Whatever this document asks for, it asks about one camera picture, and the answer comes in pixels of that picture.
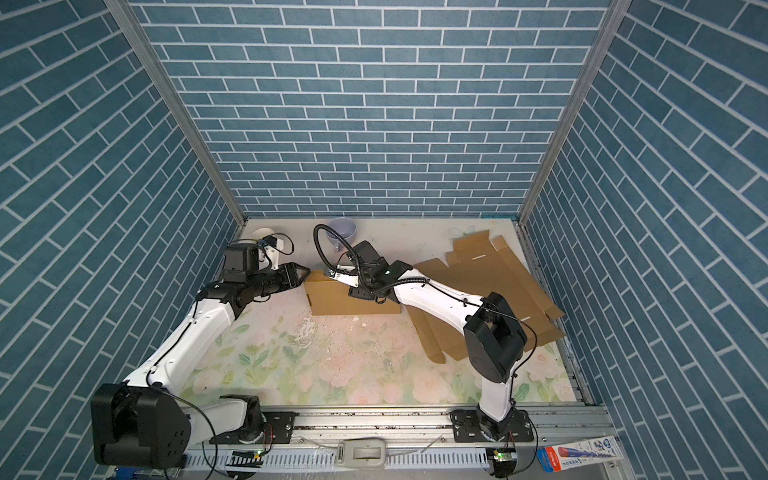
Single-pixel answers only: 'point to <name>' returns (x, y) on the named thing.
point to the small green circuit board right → (505, 456)
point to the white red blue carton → (579, 454)
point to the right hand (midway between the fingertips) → (355, 272)
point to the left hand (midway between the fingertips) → (305, 271)
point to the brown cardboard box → (325, 295)
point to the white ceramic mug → (258, 235)
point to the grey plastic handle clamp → (361, 453)
